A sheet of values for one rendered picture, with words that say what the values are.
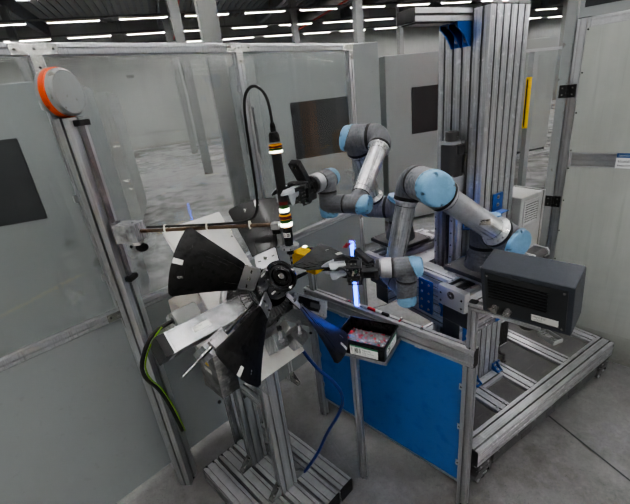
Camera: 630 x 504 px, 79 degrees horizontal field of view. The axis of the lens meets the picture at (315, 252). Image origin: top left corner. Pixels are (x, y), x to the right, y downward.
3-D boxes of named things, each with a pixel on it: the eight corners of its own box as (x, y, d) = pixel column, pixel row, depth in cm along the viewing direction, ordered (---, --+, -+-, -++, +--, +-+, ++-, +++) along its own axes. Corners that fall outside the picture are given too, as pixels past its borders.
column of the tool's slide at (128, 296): (180, 484, 199) (52, 119, 130) (187, 470, 206) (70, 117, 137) (190, 485, 197) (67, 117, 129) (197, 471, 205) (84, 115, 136)
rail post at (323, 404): (320, 412, 233) (305, 300, 203) (324, 408, 236) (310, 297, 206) (324, 416, 230) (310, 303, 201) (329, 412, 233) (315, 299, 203)
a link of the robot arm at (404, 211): (391, 159, 142) (371, 280, 158) (405, 164, 132) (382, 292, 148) (419, 162, 145) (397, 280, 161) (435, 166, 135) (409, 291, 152)
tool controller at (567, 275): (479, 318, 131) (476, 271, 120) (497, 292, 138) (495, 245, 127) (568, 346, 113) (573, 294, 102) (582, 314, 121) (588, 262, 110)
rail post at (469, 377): (455, 503, 175) (462, 365, 145) (459, 496, 178) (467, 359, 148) (464, 508, 173) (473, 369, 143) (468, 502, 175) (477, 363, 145)
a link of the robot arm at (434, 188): (513, 227, 153) (414, 158, 132) (542, 238, 140) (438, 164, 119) (495, 252, 156) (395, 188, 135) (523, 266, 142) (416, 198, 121)
